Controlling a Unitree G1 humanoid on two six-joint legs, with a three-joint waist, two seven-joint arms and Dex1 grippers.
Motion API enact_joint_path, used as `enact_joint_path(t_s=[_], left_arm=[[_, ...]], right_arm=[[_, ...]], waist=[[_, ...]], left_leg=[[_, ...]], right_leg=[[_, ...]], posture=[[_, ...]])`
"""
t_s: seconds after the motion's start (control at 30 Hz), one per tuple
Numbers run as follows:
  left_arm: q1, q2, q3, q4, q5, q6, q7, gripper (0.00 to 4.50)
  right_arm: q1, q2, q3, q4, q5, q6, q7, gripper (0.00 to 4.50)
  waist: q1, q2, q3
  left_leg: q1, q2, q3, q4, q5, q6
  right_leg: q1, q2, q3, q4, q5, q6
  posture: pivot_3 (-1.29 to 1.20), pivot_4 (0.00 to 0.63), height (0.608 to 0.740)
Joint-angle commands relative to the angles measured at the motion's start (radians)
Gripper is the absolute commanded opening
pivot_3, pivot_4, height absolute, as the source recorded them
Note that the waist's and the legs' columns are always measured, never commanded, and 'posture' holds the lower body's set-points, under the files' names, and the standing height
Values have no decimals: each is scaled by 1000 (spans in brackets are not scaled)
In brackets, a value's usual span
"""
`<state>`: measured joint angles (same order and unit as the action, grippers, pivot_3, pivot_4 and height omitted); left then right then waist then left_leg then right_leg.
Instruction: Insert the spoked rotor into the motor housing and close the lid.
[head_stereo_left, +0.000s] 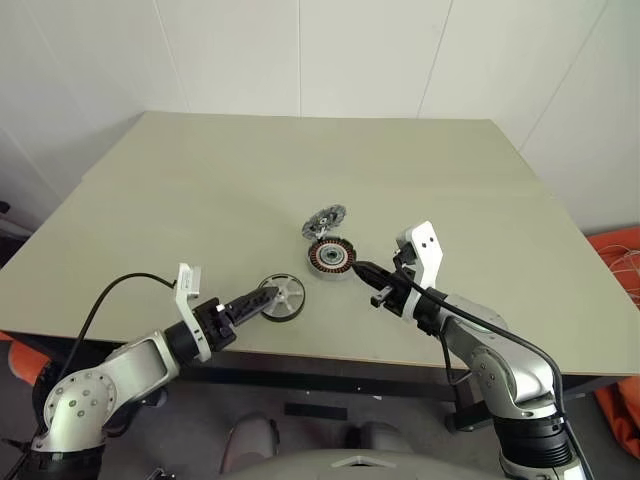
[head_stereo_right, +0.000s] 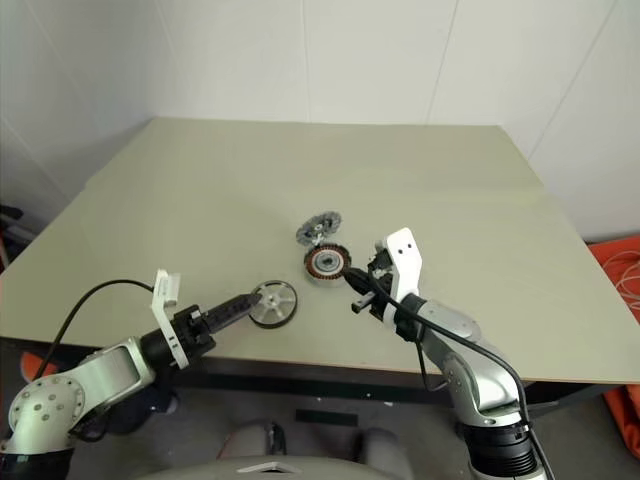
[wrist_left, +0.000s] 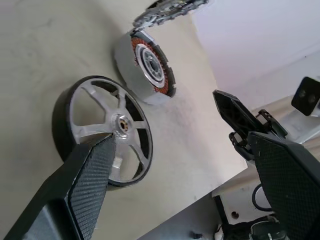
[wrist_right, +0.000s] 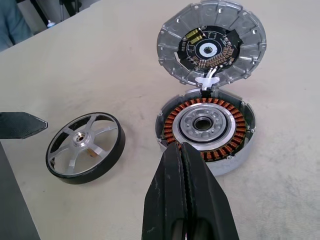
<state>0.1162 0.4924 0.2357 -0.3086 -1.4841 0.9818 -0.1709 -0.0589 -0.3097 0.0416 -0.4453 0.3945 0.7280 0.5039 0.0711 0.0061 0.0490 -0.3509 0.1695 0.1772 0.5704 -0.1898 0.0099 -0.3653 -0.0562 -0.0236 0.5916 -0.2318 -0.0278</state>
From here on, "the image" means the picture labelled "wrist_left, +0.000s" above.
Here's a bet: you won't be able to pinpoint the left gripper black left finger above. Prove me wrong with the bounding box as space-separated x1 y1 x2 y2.
0 133 118 240

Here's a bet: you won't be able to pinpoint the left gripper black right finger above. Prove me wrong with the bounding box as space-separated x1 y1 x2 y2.
249 131 320 240

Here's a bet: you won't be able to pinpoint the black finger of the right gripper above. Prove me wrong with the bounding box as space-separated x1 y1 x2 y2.
212 89 262 135

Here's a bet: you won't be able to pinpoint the black-rimmed silver spoked rotor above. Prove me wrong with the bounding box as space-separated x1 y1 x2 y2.
52 74 154 194

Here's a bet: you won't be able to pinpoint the silver motor housing copper windings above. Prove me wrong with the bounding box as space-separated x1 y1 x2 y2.
114 29 177 106

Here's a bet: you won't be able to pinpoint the silver robot torso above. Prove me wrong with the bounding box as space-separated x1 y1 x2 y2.
211 174 296 240

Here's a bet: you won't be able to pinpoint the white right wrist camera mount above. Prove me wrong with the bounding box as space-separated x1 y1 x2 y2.
274 76 320 145

